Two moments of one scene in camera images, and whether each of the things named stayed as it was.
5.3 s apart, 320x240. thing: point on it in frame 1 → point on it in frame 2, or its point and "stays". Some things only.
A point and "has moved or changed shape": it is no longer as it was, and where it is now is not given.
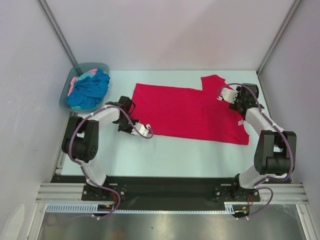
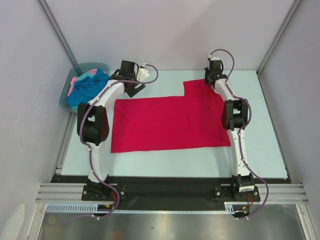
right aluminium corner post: x=296 y=3 stays
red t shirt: x=207 y=114 has moved or changed shape
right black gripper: x=238 y=102 → x=215 y=76
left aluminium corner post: x=46 y=9 stays
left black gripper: x=129 y=130 → x=132 y=91
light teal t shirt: x=87 y=75 stays
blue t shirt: x=88 y=91 stays
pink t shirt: x=74 y=80 stays
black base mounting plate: x=166 y=193 stays
